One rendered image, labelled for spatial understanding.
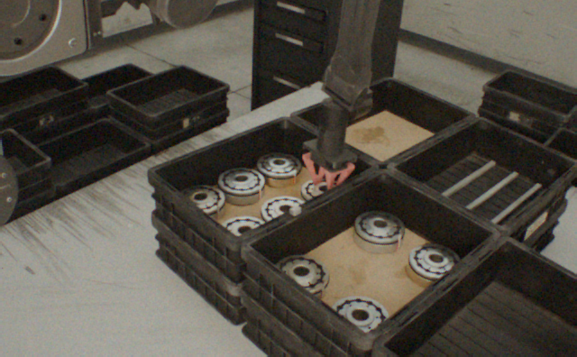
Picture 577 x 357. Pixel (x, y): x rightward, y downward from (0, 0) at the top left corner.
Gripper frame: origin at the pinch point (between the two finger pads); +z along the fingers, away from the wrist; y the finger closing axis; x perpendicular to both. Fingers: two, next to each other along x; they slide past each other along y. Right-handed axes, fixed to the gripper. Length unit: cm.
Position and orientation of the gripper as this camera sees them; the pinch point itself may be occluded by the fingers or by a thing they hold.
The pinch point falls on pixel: (325, 187)
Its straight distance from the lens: 129.9
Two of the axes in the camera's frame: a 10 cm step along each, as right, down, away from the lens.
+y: -6.2, -4.2, 6.7
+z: -0.8, 8.8, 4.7
